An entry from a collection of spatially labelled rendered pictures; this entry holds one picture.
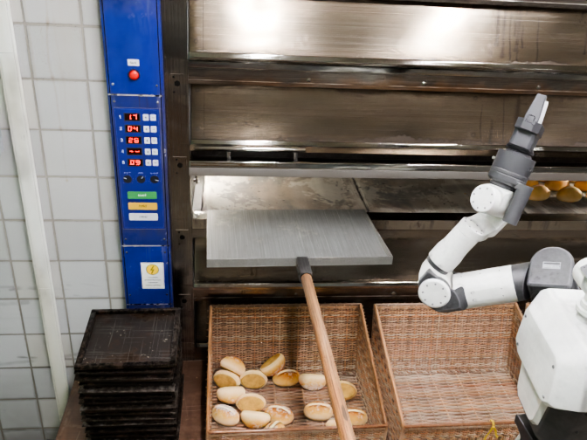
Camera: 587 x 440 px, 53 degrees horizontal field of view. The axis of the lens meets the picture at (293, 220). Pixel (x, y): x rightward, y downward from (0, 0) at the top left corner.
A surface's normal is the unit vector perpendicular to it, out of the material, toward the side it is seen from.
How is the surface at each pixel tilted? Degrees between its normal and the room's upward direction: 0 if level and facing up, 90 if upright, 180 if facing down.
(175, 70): 90
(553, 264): 34
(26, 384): 90
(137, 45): 90
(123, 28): 90
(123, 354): 0
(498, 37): 70
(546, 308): 45
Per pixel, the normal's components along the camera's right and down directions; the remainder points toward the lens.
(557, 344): -0.67, -0.66
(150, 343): 0.06, -0.89
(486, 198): -0.73, -0.15
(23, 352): 0.10, 0.47
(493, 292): -0.32, 0.30
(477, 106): 0.11, 0.14
